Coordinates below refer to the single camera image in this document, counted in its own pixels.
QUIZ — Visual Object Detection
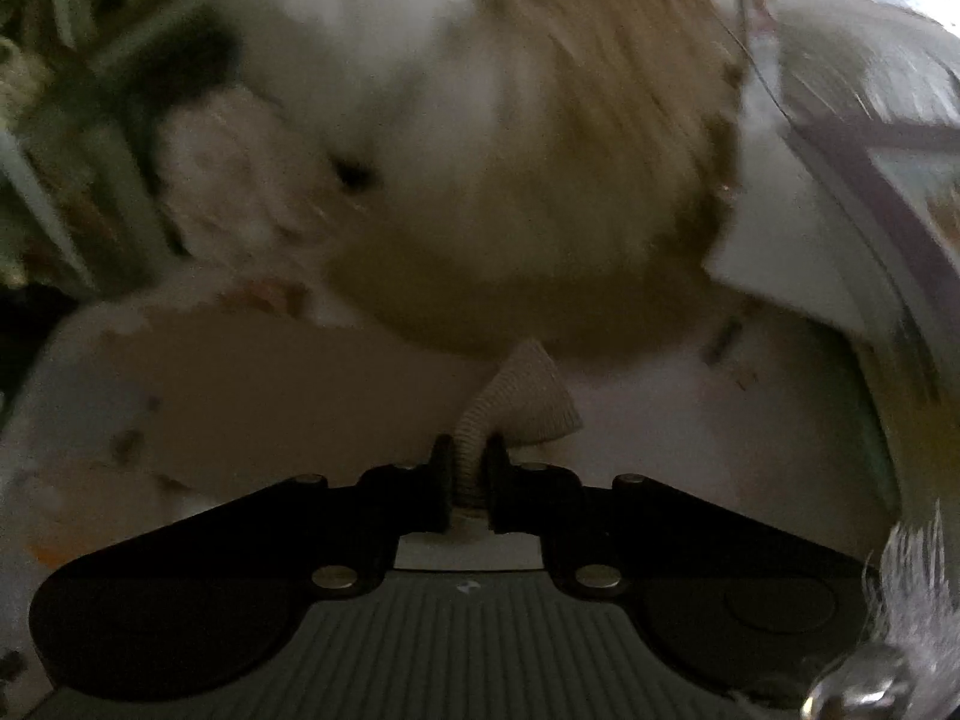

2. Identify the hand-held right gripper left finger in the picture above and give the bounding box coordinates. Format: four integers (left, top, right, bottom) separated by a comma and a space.
180, 435, 457, 602

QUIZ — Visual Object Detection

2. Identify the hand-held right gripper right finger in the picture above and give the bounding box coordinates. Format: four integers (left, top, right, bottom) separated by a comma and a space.
484, 433, 758, 599

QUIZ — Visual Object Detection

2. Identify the white fluffy sleeve cuff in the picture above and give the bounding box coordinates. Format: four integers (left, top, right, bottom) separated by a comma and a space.
862, 501, 955, 662

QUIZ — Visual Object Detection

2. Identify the cartoon printed desk mat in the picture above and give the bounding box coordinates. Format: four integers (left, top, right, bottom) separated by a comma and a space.
0, 270, 905, 698

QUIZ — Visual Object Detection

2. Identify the pink white plush bunny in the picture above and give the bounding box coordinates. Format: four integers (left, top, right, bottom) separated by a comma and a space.
154, 86, 353, 272

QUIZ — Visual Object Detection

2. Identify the beige knit garment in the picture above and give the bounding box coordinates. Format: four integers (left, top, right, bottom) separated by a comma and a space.
97, 306, 586, 512

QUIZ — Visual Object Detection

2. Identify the fluffy tan white cat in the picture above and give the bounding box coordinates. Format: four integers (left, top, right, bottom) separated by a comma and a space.
187, 0, 745, 362

